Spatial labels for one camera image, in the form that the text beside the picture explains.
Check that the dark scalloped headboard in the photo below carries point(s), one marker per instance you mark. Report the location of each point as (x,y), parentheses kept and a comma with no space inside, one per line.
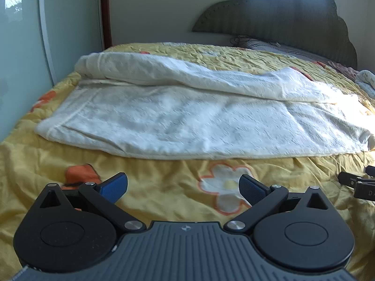
(311,25)

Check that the frosted glass wardrobe door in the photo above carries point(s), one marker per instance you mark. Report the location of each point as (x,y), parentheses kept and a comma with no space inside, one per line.
(41,40)

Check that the white textured pants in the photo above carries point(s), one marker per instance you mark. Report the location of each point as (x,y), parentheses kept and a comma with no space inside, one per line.
(156,107)

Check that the grey striped pillow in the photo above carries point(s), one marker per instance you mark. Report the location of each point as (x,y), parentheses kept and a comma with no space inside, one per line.
(258,45)

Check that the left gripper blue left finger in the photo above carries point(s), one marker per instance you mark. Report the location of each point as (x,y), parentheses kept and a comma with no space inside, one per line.
(101,199)

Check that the pink cloth by pillow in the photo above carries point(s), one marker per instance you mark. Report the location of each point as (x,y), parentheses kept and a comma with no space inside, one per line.
(348,72)

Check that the folded light cloth pile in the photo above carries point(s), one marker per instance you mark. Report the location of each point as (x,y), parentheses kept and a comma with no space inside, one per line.
(366,81)

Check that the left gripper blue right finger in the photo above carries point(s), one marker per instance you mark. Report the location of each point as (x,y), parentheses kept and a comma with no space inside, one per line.
(264,202)

